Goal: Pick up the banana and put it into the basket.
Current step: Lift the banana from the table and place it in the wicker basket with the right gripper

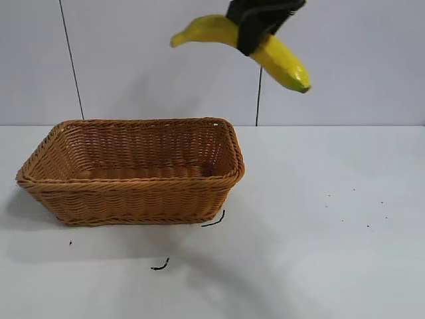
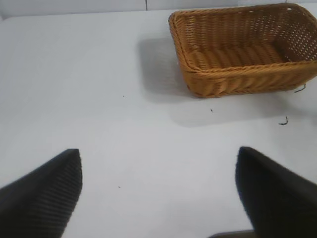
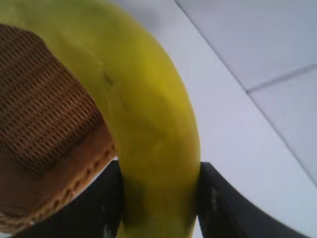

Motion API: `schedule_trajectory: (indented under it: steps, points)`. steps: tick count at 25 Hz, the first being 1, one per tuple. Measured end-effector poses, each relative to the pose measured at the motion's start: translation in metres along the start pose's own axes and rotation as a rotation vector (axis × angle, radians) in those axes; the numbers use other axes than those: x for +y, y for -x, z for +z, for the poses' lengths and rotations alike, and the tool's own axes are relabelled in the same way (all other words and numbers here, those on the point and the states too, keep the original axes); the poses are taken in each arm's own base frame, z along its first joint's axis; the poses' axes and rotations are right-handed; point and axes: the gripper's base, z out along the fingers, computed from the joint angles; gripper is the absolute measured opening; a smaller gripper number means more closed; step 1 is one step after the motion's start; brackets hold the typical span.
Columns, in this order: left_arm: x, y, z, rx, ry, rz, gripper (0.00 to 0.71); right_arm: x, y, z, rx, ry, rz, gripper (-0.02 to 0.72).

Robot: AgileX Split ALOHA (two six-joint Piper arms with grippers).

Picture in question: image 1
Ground brown wicker basket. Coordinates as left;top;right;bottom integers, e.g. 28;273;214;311
15;116;246;227

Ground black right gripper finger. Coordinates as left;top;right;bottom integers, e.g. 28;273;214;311
226;3;255;22
237;8;298;58

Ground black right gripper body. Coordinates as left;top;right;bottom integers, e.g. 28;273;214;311
230;0;307;15

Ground yellow banana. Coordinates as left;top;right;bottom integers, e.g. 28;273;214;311
170;15;312;94

